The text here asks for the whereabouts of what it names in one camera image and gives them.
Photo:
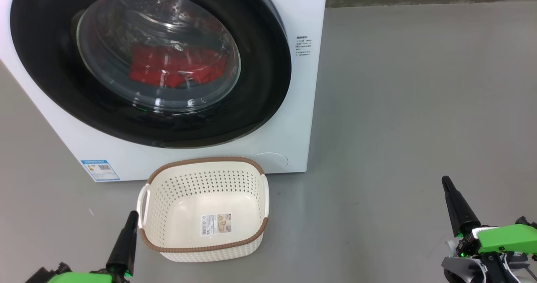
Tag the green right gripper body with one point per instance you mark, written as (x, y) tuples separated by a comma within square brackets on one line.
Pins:
[(507, 239)]

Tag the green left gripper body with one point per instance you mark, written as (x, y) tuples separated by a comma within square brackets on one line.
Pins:
[(84, 278)]

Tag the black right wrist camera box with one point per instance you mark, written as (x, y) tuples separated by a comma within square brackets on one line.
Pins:
[(526, 222)]

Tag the red garment with white print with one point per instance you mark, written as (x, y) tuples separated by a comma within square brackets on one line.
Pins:
[(168, 64)]

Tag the round white filter cover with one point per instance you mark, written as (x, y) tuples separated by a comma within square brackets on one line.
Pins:
[(270, 160)]

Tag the white front-load washing machine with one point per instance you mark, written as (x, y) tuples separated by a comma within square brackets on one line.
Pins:
[(293, 106)]

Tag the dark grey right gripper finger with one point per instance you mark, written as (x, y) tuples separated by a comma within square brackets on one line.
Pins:
[(459, 209)]

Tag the cream perforated basket brown rim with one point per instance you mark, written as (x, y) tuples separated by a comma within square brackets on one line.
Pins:
[(197, 186)]

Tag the white printed product label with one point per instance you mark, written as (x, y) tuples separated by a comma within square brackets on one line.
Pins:
[(216, 224)]

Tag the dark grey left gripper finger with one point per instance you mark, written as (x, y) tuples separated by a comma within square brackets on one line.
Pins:
[(123, 249)]

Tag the blue energy label sticker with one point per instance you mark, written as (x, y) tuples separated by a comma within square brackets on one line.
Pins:
[(100, 170)]

